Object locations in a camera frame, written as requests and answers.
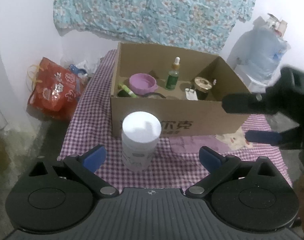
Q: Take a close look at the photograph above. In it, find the white plastic bottle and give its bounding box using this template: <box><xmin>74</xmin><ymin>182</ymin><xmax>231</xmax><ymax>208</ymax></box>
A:
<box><xmin>122</xmin><ymin>111</ymin><xmax>162</xmax><ymax>172</ymax></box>

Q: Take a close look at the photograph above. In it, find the green tube in box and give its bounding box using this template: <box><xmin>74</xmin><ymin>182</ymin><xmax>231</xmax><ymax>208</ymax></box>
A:
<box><xmin>118</xmin><ymin>83</ymin><xmax>138</xmax><ymax>98</ymax></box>

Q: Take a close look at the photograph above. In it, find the purple checkered tablecloth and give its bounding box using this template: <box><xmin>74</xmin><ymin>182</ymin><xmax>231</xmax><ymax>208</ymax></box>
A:
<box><xmin>57</xmin><ymin>50</ymin><xmax>292</xmax><ymax>190</ymax></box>

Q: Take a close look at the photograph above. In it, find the white power adapter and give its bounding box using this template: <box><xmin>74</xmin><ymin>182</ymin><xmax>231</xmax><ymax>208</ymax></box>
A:
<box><xmin>185</xmin><ymin>88</ymin><xmax>198</xmax><ymax>101</ymax></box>

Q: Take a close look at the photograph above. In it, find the green dropper bottle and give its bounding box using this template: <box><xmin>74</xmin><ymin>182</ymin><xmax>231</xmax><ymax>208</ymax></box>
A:
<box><xmin>165</xmin><ymin>57</ymin><xmax>181</xmax><ymax>90</ymax></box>

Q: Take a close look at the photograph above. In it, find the brown cardboard box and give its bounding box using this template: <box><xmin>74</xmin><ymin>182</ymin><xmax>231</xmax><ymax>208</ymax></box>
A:
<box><xmin>111</xmin><ymin>43</ymin><xmax>249</xmax><ymax>137</ymax></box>

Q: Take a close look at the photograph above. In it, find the purple plastic bowl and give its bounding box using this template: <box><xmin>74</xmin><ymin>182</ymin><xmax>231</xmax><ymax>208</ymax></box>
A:
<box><xmin>129</xmin><ymin>73</ymin><xmax>158</xmax><ymax>95</ymax></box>

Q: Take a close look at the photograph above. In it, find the blue water jug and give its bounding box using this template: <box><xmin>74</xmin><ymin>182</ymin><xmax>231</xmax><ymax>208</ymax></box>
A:
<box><xmin>227</xmin><ymin>13</ymin><xmax>290</xmax><ymax>84</ymax></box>

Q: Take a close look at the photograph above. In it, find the clear plastic bag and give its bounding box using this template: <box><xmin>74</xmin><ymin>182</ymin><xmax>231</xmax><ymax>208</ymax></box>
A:
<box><xmin>60</xmin><ymin>56</ymin><xmax>101</xmax><ymax>77</ymax></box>

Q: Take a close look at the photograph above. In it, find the red gift bag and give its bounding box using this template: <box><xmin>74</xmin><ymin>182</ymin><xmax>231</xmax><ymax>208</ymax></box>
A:
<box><xmin>27</xmin><ymin>57</ymin><xmax>89</xmax><ymax>121</ymax></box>

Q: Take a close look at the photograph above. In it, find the floral blue curtain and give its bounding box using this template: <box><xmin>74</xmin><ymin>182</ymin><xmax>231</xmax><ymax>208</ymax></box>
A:
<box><xmin>53</xmin><ymin>0</ymin><xmax>256</xmax><ymax>54</ymax></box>

